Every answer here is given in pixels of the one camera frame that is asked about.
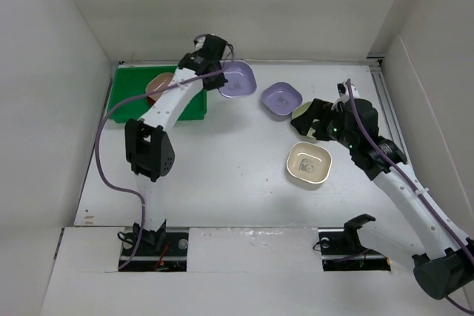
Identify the aluminium side rail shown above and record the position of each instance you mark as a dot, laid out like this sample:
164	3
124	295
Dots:
387	109

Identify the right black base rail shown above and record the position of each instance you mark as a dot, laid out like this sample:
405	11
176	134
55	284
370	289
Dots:
341	253

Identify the brown square panda dish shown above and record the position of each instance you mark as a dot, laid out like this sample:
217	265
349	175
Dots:
161	81

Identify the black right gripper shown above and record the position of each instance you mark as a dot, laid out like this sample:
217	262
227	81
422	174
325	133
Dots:
317	110

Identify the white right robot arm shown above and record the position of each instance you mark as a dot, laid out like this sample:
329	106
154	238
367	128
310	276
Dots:
441	253

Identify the green square panda dish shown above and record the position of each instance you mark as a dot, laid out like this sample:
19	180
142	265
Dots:
304	120

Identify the purple square panda dish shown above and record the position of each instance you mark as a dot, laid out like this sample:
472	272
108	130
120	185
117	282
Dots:
280	100
240	80

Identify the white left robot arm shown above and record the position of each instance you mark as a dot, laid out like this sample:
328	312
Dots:
147	142

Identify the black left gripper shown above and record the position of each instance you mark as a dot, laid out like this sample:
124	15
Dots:
217	83

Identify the red scalloped round plate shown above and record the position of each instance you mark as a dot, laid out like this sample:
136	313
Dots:
151	101

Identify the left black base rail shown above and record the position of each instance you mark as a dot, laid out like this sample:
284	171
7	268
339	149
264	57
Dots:
172	257

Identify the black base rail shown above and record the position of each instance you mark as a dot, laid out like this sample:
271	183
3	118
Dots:
341	253
172	257

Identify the cream square panda dish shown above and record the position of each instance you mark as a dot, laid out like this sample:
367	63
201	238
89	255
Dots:
309	163

